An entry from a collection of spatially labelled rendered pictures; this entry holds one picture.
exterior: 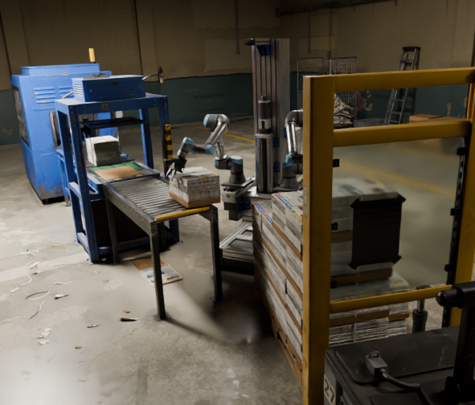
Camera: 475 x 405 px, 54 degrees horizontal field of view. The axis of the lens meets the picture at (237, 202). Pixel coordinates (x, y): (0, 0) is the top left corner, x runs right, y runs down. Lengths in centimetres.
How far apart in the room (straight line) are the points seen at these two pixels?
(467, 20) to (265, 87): 651
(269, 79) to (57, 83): 352
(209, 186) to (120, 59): 900
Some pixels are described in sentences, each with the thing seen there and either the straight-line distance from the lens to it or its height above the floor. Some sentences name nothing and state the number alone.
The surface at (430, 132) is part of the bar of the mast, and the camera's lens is 197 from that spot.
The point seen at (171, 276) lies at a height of 1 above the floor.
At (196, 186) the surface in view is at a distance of 361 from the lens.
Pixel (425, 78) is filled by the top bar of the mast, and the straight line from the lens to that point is 193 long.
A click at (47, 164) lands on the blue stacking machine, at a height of 58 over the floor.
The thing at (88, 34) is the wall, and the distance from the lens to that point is 1224.
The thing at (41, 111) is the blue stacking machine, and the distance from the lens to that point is 684.
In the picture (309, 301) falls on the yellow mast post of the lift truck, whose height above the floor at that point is 97.
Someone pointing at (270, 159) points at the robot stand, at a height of 103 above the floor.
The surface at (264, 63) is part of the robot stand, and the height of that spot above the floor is 183.
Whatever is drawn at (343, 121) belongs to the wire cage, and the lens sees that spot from 1123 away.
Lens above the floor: 195
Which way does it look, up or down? 18 degrees down
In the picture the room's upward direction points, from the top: 2 degrees counter-clockwise
